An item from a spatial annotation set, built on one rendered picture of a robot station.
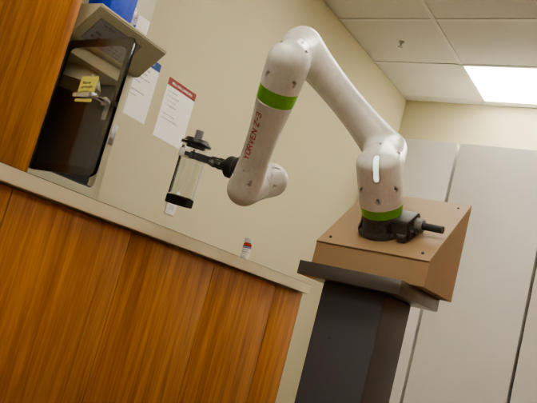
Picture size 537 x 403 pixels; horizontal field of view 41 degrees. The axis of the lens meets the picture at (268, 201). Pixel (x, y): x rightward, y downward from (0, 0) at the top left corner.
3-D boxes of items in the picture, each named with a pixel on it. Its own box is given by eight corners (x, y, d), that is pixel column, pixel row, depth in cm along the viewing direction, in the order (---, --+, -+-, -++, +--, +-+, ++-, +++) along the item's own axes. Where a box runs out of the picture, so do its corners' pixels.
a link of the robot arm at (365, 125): (417, 146, 227) (309, 12, 216) (413, 168, 213) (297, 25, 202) (384, 169, 233) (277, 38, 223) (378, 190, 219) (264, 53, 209)
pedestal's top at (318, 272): (437, 312, 218) (439, 299, 218) (398, 294, 192) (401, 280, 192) (343, 291, 235) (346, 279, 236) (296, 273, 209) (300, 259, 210)
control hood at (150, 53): (64, 33, 216) (74, 2, 217) (133, 77, 243) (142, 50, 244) (92, 33, 209) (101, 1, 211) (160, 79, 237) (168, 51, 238)
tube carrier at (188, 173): (157, 194, 251) (175, 136, 251) (178, 199, 260) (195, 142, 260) (180, 202, 245) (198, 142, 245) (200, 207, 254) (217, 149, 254)
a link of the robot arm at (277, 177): (293, 196, 235) (296, 164, 231) (269, 205, 226) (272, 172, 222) (260, 185, 243) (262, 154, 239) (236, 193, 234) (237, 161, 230)
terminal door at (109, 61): (29, 169, 209) (69, 41, 215) (94, 177, 190) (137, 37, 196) (26, 168, 208) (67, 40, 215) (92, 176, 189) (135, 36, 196)
